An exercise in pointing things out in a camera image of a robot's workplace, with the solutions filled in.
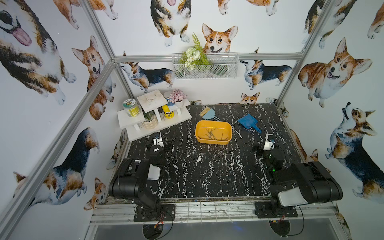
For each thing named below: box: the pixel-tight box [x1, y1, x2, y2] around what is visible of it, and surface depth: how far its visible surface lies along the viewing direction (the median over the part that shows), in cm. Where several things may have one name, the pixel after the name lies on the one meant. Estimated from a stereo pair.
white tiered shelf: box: [117, 90, 192, 142], surface depth 104 cm
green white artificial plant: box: [179, 32, 210, 71], surface depth 82 cm
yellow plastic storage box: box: [195, 120, 233, 145], surface depth 106 cm
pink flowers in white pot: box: [170, 88, 188, 108], surface depth 95 cm
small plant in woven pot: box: [143, 110, 158, 129], surface depth 106 cm
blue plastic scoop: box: [237, 113, 262, 134], surface depth 115 cm
